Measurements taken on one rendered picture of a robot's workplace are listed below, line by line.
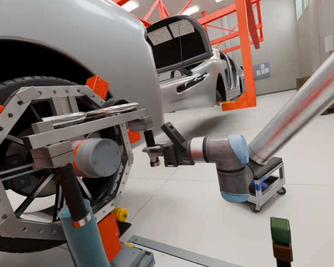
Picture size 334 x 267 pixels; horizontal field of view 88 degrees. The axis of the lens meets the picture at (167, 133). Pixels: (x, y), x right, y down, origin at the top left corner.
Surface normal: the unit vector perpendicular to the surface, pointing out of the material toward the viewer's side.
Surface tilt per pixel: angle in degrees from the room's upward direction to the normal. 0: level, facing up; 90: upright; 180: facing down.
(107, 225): 90
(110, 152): 90
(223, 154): 93
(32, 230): 90
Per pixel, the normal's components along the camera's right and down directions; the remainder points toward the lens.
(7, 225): 0.85, -0.08
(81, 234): 0.47, 0.06
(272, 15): -0.44, 0.26
